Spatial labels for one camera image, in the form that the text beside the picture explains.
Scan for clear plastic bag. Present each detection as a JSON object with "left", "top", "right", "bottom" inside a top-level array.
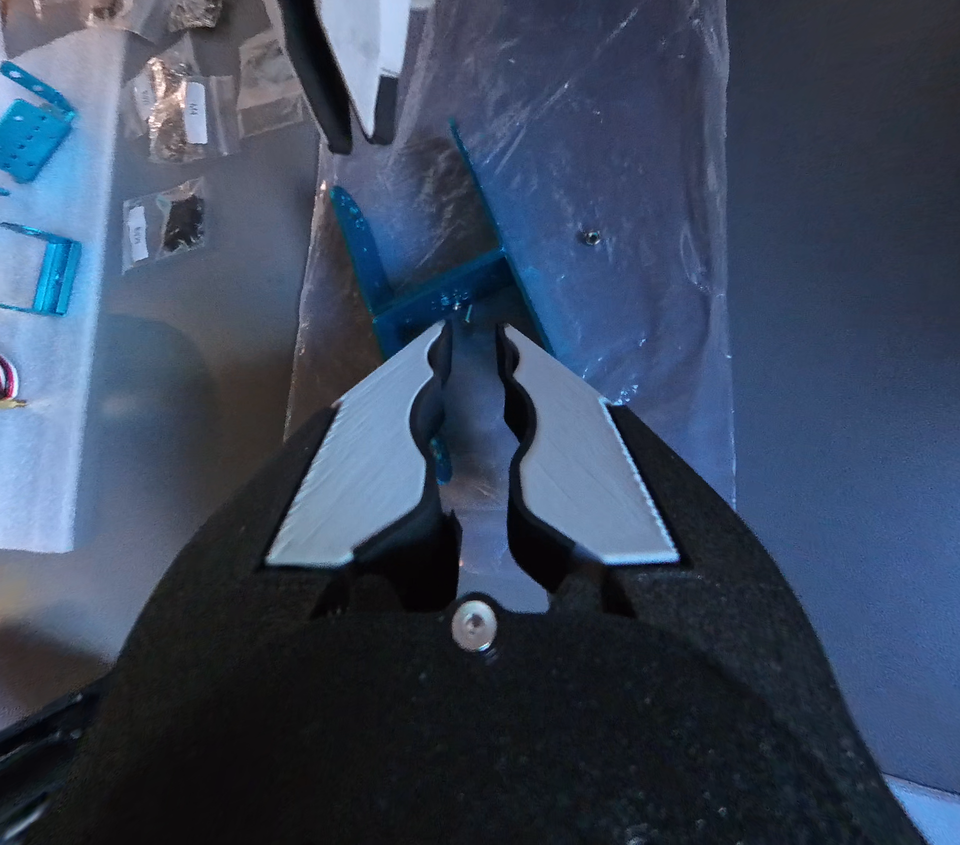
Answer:
[{"left": 288, "top": 0, "right": 740, "bottom": 561}]

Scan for blue metal bracket assembly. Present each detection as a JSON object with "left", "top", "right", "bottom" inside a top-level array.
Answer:
[{"left": 330, "top": 117, "right": 560, "bottom": 486}]

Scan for blue perforated long bracket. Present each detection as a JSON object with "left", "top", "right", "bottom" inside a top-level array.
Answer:
[{"left": 0, "top": 61, "right": 78, "bottom": 188}]

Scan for blue metal U bracket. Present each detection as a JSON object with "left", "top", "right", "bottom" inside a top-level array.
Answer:
[{"left": 0, "top": 222, "right": 82, "bottom": 320}]

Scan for scattered small clear hardware bags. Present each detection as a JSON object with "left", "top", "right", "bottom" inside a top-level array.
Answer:
[{"left": 22, "top": 0, "right": 309, "bottom": 272}]

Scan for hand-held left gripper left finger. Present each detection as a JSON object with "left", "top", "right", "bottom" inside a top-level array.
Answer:
[{"left": 264, "top": 322, "right": 453, "bottom": 566}]

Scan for white foam sheet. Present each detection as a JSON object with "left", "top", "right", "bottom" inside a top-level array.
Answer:
[{"left": 0, "top": 27, "right": 125, "bottom": 554}]

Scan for dark grey desk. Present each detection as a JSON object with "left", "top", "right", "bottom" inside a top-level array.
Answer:
[{"left": 0, "top": 0, "right": 960, "bottom": 786}]

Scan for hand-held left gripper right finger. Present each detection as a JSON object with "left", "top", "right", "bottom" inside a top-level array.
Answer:
[{"left": 497, "top": 322, "right": 681, "bottom": 566}]

